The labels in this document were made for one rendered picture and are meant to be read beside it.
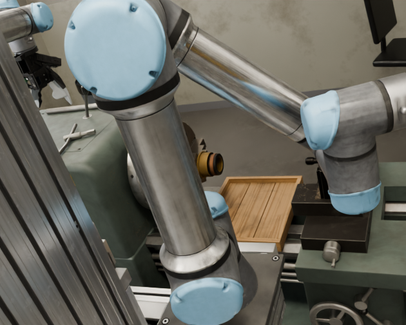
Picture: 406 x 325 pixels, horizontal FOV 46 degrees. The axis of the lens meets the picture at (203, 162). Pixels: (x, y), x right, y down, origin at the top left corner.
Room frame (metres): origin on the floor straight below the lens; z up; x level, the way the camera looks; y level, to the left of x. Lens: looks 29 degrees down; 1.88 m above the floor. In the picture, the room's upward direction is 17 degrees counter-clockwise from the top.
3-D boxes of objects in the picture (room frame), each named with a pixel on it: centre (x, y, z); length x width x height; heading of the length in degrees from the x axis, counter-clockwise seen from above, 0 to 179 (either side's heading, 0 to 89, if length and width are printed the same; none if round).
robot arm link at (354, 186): (0.60, -0.21, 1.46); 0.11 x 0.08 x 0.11; 174
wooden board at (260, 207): (1.36, -0.11, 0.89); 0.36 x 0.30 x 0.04; 150
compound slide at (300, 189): (1.15, -0.33, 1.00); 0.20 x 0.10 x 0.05; 60
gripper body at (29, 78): (1.50, 0.42, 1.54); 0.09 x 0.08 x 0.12; 150
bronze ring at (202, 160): (1.42, -0.01, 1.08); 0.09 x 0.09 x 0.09; 60
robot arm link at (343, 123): (0.58, -0.21, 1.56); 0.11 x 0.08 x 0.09; 84
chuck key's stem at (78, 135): (1.56, 0.38, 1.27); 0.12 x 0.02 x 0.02; 82
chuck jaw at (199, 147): (1.54, 0.01, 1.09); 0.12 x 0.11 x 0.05; 150
